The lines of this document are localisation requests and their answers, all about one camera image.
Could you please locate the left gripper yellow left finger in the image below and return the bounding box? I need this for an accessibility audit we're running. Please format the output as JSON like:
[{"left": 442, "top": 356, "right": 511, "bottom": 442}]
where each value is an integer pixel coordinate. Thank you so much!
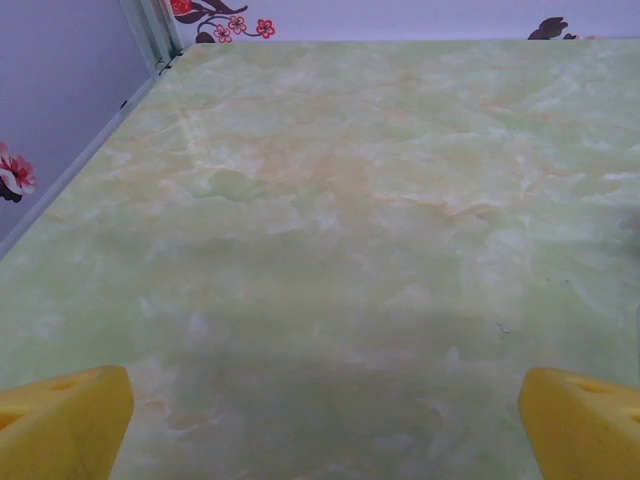
[{"left": 0, "top": 365, "right": 134, "bottom": 480}]

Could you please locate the aluminium table side rail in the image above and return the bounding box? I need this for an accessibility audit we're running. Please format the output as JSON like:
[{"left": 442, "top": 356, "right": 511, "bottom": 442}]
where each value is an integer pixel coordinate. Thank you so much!
[{"left": 0, "top": 52, "right": 176, "bottom": 261}]

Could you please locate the aluminium frame post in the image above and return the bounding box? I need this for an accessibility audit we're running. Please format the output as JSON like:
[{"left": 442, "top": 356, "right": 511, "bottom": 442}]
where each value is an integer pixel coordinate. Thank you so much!
[{"left": 119, "top": 0, "right": 184, "bottom": 76}]

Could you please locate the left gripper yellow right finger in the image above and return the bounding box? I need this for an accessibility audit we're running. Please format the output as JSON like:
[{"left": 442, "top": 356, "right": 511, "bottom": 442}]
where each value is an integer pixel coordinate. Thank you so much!
[{"left": 517, "top": 366, "right": 640, "bottom": 480}]

